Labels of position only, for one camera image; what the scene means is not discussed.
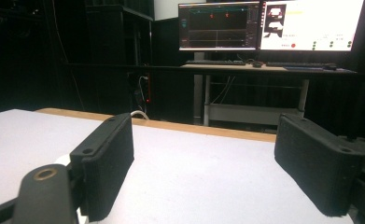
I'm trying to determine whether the power strip with red light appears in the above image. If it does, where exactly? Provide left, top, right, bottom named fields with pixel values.
left=144, top=74, right=152, bottom=105

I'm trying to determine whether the bright-screen computer monitor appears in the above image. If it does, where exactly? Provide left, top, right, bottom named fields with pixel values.
left=259, top=0, right=365, bottom=52

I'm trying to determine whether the black keyboard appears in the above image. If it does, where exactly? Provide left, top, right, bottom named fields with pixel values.
left=185, top=59, right=247, bottom=66
left=265, top=61, right=333, bottom=69

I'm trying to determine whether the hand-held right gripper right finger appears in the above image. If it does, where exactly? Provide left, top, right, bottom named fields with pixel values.
left=274, top=113, right=365, bottom=217

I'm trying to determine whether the white cable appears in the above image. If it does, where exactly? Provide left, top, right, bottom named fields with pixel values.
left=130, top=109, right=150, bottom=120

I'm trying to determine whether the dark shelf cabinet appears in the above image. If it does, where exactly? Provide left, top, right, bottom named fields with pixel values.
left=85, top=3, right=154, bottom=67

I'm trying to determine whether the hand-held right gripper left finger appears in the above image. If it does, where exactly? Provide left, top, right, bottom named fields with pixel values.
left=69, top=112, right=135, bottom=223

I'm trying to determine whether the dark-screen computer monitor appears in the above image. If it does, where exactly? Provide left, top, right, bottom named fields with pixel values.
left=177, top=1, right=260, bottom=52

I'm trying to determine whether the wooden desk with metal legs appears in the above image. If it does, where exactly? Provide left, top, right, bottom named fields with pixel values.
left=180, top=63, right=358, bottom=127

